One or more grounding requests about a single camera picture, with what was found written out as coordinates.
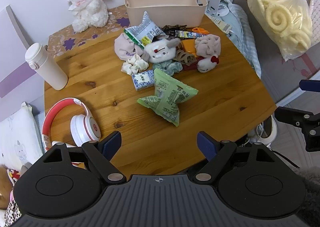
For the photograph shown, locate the white lamb plush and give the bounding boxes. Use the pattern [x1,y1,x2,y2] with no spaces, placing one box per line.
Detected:
[68,0,110,34]

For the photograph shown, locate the dark brown scrunchie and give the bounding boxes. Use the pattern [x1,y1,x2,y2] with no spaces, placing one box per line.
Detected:
[161,24,187,35]

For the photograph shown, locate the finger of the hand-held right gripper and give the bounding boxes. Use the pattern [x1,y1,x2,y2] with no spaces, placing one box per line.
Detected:
[274,106,320,153]
[299,79,320,92]

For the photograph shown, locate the white printed pillow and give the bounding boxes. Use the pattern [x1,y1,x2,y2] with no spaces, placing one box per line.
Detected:
[0,102,44,167]

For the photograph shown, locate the orange box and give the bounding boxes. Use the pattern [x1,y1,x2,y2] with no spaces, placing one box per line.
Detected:
[180,39,196,54]

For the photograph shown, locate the green scrunchie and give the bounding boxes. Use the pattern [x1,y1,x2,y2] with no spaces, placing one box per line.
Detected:
[156,59,183,75]

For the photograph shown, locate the white packet green edge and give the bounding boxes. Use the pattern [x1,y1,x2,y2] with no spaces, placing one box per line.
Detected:
[124,27,153,49]

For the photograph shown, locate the white thermos bottle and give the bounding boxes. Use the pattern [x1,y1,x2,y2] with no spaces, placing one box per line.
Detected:
[24,43,69,91]

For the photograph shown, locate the black cable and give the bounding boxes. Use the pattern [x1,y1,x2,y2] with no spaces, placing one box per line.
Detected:
[272,151,300,169]

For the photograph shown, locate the blue white tissue pack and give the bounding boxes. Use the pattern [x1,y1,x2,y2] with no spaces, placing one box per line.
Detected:
[131,69,156,91]

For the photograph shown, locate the dark snack pack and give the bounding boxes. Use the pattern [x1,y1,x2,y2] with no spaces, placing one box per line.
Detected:
[175,30,197,39]

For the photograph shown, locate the beige plastic storage basket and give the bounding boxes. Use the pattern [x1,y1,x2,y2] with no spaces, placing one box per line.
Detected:
[124,0,209,29]

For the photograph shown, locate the plastic bag of yellow rings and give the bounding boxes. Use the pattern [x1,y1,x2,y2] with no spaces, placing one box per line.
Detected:
[247,0,316,62]

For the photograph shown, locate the brown floral tablecloth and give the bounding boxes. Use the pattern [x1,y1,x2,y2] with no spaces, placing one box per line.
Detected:
[47,6,129,59]

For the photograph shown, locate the green snack packet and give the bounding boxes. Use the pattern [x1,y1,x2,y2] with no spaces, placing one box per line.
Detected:
[137,68,199,127]

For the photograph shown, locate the striped paper strip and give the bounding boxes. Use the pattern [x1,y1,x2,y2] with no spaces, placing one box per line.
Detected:
[215,17,233,34]

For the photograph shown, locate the red yellow plush toy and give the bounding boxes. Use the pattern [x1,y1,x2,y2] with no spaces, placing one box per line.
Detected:
[0,162,33,192]

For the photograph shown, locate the white red small plush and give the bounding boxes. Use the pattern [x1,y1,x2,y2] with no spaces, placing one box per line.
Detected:
[197,55,220,73]

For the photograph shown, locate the white small desk device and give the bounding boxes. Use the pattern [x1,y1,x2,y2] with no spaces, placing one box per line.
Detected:
[205,0,228,17]

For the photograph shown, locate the white bunny plush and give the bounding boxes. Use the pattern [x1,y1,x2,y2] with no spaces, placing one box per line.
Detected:
[144,38,181,64]

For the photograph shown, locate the white scrunchie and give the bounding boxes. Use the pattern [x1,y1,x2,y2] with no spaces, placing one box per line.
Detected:
[121,54,150,75]

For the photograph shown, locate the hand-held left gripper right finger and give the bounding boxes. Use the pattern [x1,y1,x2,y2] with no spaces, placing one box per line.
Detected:
[196,131,275,182]

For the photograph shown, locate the light blue bedding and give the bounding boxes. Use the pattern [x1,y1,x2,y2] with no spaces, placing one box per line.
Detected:
[207,0,262,79]

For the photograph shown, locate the grey fuzzy cloth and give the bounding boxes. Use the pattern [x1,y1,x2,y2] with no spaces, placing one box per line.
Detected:
[297,167,320,227]

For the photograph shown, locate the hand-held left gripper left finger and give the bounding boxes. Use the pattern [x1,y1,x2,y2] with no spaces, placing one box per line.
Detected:
[37,131,127,185]

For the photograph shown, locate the leopard print cloth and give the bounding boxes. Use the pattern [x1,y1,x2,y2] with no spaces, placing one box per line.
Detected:
[4,198,23,227]

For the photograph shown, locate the red white headphones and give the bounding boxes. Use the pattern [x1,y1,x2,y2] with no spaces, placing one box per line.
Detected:
[42,97,102,152]

